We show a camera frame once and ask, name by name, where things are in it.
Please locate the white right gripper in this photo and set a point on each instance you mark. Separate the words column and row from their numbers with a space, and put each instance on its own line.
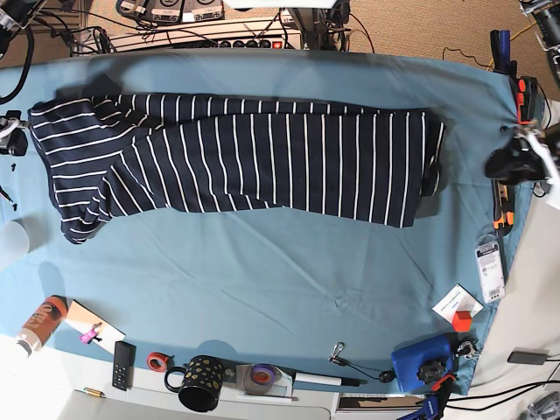
column 13, row 139

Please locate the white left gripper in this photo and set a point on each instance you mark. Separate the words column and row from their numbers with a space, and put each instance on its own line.
column 526, row 157

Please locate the navy white striped t-shirt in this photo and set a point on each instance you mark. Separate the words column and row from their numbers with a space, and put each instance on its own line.
column 115, row 156

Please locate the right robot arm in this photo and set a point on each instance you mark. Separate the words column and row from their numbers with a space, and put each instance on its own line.
column 15, row 18

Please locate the orange black utility knife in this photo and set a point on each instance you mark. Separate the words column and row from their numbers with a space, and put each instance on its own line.
column 503, row 208

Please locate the orange black clamp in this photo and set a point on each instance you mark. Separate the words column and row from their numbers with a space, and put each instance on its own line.
column 526, row 96

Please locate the clear plastic bit case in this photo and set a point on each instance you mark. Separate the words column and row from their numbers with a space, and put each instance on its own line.
column 491, row 275

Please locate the translucent white cup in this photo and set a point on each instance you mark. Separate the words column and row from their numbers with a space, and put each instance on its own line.
column 14, row 243

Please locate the white paper card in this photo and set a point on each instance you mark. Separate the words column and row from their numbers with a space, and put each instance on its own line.
column 457, row 300

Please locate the small orange cube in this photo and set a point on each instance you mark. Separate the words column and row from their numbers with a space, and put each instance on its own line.
column 462, row 321

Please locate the orange brown bottle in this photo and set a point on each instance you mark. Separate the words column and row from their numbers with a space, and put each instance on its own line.
column 41, row 325

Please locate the black power adapter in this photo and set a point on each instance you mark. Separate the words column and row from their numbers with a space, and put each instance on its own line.
column 527, row 357

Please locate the black knob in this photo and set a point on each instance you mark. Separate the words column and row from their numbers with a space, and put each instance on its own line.
column 431, row 371

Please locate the blue plastic box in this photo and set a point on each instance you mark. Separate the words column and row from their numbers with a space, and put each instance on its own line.
column 407, row 360

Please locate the teal table cloth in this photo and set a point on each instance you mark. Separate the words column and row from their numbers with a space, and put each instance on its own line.
column 280, row 285

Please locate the black remote control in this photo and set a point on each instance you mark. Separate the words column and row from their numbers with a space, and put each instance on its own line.
column 123, row 363

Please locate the blue black bar clamp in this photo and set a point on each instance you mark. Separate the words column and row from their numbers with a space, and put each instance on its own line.
column 433, row 405

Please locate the red tape roll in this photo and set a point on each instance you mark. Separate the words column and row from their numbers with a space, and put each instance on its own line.
column 157, row 362

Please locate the black power strip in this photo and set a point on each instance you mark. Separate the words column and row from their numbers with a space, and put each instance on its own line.
column 235, row 43

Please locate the white black marker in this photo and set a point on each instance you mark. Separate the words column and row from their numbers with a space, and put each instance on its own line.
column 328, row 380

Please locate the black mug yellow pattern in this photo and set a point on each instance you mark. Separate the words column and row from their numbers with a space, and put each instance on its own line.
column 201, row 383

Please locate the purple tape roll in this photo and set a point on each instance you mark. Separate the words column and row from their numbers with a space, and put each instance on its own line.
column 263, row 374

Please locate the blue clamp handle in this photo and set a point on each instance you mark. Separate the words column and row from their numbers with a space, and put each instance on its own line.
column 500, row 41

